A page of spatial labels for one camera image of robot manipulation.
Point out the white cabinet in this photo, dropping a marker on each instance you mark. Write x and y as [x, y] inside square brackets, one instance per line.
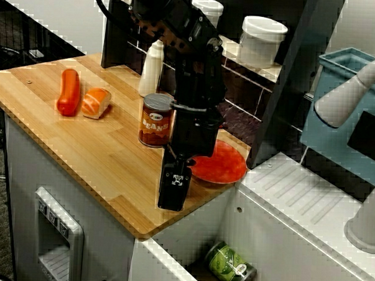
[27, 171]

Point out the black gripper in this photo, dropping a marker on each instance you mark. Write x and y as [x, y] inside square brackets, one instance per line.
[194, 134]

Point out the green peas can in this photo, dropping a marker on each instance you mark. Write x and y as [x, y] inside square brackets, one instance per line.
[230, 265]

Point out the dark grey shelf hutch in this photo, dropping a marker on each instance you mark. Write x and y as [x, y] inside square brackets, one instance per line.
[289, 89]

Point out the white lidded plastic jar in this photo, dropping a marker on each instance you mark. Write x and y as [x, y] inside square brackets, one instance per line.
[212, 7]
[260, 44]

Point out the orange red plate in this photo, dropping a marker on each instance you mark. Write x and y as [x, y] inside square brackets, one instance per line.
[223, 167]

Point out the grey toy faucet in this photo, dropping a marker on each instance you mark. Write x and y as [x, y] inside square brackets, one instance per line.
[338, 100]

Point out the black rectangular block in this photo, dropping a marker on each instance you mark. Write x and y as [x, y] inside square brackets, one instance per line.
[369, 134]

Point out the brown beans can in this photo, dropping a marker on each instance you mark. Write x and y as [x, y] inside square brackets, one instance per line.
[154, 126]

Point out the white detergent bottle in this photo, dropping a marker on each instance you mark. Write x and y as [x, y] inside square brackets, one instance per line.
[150, 76]

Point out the blue plastic bin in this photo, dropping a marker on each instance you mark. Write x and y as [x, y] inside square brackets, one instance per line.
[327, 137]

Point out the grey dispenser panel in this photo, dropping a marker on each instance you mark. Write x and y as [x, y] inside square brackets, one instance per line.
[59, 234]

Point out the salmon sushi toy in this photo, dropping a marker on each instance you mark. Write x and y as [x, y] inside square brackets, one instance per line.
[95, 103]

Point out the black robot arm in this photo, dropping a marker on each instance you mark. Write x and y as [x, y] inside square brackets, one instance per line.
[195, 38]

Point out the white sink unit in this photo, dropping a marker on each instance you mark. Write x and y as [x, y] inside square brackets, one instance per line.
[280, 219]

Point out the orange toy sausage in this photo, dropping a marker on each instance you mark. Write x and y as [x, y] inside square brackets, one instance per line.
[69, 91]

